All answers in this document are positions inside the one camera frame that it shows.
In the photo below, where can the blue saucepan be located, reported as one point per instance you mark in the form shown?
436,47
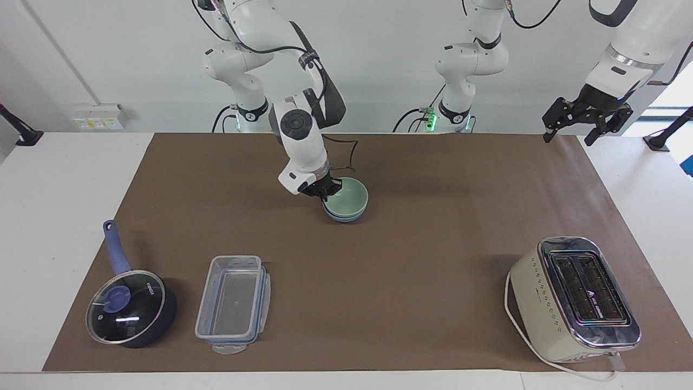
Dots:
165,319

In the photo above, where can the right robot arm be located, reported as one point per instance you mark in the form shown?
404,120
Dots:
303,146

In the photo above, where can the blue bowl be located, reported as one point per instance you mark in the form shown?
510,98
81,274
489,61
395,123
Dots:
346,218

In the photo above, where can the glass pan lid blue knob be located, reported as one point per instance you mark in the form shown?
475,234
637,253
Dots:
132,317

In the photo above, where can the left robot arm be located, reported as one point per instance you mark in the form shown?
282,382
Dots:
465,59

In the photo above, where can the green bowl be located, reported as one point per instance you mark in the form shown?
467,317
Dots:
352,197

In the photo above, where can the white wall socket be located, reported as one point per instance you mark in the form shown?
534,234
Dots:
97,116

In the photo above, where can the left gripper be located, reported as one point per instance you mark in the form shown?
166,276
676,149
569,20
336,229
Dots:
598,100

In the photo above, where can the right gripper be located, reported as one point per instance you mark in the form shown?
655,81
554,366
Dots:
314,188

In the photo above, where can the cream toaster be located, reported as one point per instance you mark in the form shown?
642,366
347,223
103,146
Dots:
541,309

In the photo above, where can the black stand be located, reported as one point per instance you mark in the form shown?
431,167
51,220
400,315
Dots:
19,132
668,132

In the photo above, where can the clear plastic container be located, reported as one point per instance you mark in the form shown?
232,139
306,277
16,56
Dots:
233,303

